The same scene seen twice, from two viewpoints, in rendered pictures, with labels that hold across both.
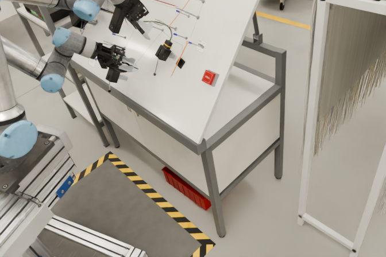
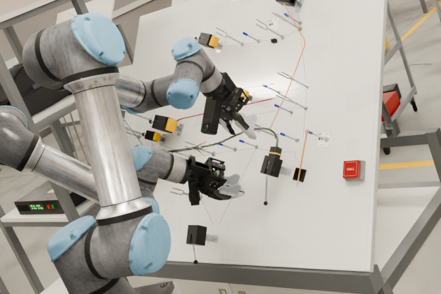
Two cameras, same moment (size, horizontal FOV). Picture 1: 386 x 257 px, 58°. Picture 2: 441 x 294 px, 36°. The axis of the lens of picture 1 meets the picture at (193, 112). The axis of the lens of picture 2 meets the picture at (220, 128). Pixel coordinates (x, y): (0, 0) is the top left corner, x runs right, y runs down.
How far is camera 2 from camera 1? 73 cm
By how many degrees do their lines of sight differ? 28
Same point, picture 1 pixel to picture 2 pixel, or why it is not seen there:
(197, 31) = (310, 125)
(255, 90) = (417, 202)
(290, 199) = not seen: outside the picture
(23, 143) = (159, 245)
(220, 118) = (383, 246)
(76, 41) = (162, 157)
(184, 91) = (319, 209)
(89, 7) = (189, 86)
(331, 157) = not seen: outside the picture
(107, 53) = (204, 168)
